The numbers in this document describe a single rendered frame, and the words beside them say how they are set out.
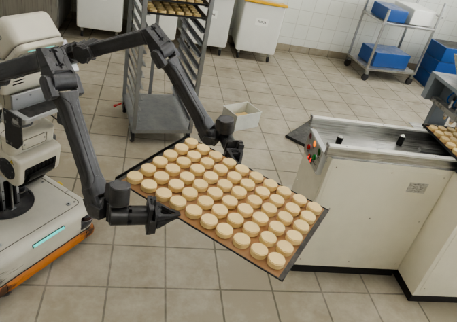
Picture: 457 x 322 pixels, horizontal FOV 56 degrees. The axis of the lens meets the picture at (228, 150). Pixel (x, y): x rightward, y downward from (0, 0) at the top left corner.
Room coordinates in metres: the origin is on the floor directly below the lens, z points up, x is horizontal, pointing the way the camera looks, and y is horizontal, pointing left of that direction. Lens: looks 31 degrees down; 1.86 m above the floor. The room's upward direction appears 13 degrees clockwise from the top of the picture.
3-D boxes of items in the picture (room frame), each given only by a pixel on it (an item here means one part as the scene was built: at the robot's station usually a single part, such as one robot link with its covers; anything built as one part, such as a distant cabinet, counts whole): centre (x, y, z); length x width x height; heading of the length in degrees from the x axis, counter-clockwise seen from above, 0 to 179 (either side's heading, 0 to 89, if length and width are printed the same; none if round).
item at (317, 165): (1.98, -0.45, 0.77); 0.24 x 0.04 x 0.14; 13
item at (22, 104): (1.48, 0.79, 0.93); 0.28 x 0.16 x 0.22; 156
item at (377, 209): (2.06, -0.80, 0.45); 0.70 x 0.34 x 0.90; 103
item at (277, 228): (1.01, -0.20, 1.01); 0.05 x 0.05 x 0.02
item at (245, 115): (3.56, -0.04, 0.08); 0.30 x 0.22 x 0.16; 134
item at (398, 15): (5.87, -1.63, 0.88); 0.40 x 0.30 x 0.16; 18
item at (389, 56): (5.96, -1.81, 0.29); 0.56 x 0.38 x 0.20; 112
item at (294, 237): (0.99, -0.25, 1.01); 0.05 x 0.05 x 0.02
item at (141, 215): (0.93, 0.21, 1.01); 0.07 x 0.07 x 0.10; 21
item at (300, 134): (3.67, -0.81, 0.02); 0.60 x 0.40 x 0.03; 150
